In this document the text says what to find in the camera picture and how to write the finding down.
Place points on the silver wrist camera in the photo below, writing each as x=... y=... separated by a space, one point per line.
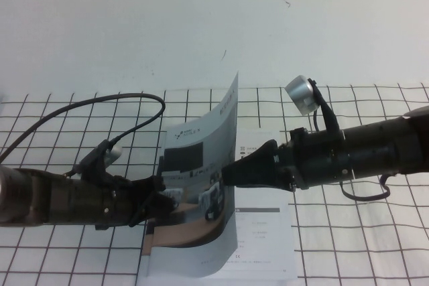
x=300 y=93
x=116 y=154

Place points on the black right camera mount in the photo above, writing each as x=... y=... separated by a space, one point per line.
x=330 y=120

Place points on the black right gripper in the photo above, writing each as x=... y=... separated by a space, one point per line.
x=296 y=162

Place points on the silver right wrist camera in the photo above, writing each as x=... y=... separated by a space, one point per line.
x=300 y=93

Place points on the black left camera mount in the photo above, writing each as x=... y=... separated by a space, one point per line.
x=99 y=165

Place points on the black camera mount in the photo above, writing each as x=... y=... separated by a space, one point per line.
x=99 y=165
x=330 y=120

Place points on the AgileX robot brochure book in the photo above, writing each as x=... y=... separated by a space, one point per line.
x=187 y=280
x=261 y=232

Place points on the white black-grid tablecloth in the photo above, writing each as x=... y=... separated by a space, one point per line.
x=352 y=232

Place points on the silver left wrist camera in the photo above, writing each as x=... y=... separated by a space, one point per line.
x=116 y=154

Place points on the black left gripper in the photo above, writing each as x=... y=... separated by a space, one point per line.
x=130 y=202

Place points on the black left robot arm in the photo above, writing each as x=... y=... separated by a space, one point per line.
x=50 y=199

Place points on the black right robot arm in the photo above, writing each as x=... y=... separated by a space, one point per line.
x=385 y=145

